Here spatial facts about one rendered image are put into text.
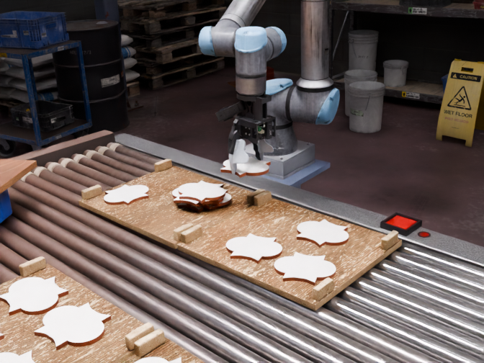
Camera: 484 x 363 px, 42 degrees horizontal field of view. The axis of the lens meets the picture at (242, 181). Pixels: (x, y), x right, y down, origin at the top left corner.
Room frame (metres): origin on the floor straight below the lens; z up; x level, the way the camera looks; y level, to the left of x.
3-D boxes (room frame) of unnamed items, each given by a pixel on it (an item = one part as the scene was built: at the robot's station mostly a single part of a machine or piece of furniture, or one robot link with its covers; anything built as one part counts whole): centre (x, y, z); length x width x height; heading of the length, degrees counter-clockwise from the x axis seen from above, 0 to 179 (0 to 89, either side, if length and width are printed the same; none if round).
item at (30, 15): (4.73, 1.55, 0.96); 0.50 x 0.38 x 0.21; 65
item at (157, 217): (1.61, 0.20, 0.93); 0.41 x 0.35 x 0.02; 46
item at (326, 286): (1.10, -0.16, 0.95); 0.06 x 0.02 x 0.03; 137
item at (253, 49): (1.51, -0.04, 1.36); 0.09 x 0.08 x 0.11; 154
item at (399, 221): (1.43, -0.40, 0.92); 0.06 x 0.06 x 0.01; 46
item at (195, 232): (1.37, 0.13, 0.95); 0.06 x 0.02 x 0.03; 137
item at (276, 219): (1.33, -0.11, 0.93); 0.41 x 0.35 x 0.02; 47
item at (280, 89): (1.99, -0.12, 1.10); 0.13 x 0.12 x 0.14; 64
